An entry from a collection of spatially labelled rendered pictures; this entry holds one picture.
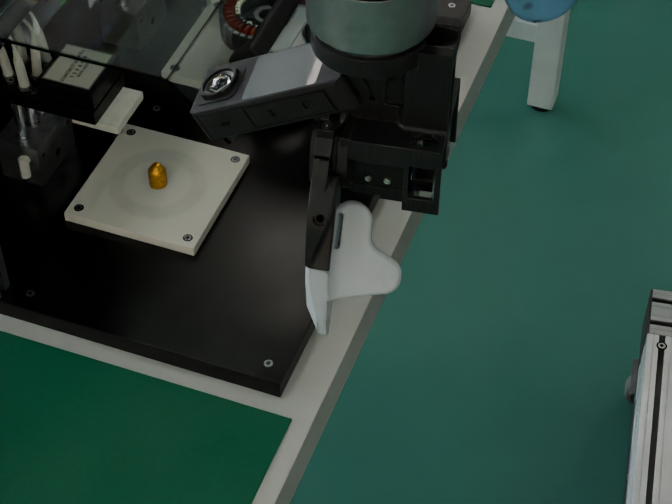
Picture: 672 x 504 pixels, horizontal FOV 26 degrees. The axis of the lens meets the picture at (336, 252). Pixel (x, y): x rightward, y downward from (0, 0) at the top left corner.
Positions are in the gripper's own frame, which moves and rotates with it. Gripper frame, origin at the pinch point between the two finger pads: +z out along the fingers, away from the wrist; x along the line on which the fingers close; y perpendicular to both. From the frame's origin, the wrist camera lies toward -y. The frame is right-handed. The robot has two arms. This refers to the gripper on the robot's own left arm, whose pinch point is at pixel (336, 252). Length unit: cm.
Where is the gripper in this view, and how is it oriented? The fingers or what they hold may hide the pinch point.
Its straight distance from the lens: 98.9
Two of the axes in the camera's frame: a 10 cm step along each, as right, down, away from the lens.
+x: 2.1, -7.2, 6.7
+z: 0.0, 6.8, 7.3
